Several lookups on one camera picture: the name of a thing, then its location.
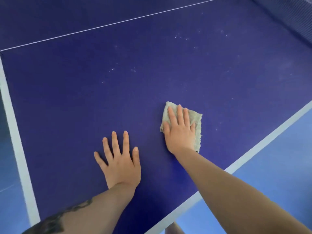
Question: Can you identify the person's right hand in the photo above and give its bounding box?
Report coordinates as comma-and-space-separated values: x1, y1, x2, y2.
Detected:
163, 104, 196, 155

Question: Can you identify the person's left hand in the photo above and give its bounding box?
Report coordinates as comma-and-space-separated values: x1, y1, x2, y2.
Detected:
94, 131, 142, 190

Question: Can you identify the grey cleaning cloth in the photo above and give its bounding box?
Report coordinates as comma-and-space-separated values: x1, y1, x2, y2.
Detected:
160, 101, 203, 153

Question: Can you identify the person's right forearm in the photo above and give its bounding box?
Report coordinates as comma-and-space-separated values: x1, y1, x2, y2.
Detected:
174, 148, 312, 234

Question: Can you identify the person's left forearm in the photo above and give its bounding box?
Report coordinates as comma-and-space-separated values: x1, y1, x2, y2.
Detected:
22, 182, 136, 234

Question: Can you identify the blue table tennis table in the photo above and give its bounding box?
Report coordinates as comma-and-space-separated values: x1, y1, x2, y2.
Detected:
0, 0, 312, 234

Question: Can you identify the dark blue table tennis net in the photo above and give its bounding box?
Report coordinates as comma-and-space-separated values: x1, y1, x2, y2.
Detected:
251, 0, 312, 44

